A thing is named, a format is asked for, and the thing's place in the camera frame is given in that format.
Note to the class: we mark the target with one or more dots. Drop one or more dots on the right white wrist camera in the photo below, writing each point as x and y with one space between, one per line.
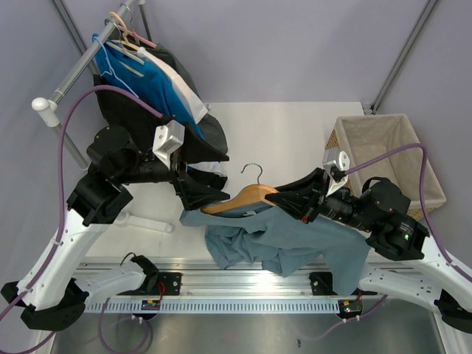
336 163

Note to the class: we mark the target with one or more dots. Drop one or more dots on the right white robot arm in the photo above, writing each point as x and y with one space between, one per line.
444 286

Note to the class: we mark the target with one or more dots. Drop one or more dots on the brown wooden hanger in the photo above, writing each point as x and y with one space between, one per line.
251 194

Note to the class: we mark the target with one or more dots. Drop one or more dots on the dark grey t shirt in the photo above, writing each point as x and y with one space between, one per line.
209 125

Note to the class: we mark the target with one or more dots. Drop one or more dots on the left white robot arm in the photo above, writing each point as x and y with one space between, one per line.
51 296

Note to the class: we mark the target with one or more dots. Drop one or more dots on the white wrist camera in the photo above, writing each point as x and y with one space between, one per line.
336 163
167 140

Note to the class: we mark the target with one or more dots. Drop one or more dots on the grey-blue t shirt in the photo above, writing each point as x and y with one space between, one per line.
281 244

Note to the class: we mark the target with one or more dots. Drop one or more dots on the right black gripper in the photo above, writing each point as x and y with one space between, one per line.
303 205

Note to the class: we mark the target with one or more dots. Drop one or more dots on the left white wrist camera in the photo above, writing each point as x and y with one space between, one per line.
167 140

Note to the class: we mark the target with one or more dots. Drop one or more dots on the aluminium mounting rail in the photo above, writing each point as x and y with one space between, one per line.
202 279

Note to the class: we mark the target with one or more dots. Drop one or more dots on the bright blue t shirt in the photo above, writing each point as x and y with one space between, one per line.
148 81

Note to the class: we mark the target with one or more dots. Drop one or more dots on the white t shirt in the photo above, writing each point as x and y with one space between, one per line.
193 104

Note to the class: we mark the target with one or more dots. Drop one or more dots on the white slotted cable duct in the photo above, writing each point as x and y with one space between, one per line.
216 306

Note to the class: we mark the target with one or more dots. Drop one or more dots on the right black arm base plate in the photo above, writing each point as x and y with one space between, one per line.
321 284

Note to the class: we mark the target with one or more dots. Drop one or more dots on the metal clothes rack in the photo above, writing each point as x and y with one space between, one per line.
46 108

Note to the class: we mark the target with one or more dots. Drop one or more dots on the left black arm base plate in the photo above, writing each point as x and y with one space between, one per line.
168 284

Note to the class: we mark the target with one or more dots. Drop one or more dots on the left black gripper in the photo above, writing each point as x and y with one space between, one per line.
192 195

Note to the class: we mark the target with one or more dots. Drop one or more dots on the pink hanger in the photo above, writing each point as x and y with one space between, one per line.
135 35

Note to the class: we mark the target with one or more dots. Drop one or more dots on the black t shirt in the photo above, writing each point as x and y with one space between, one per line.
140 124

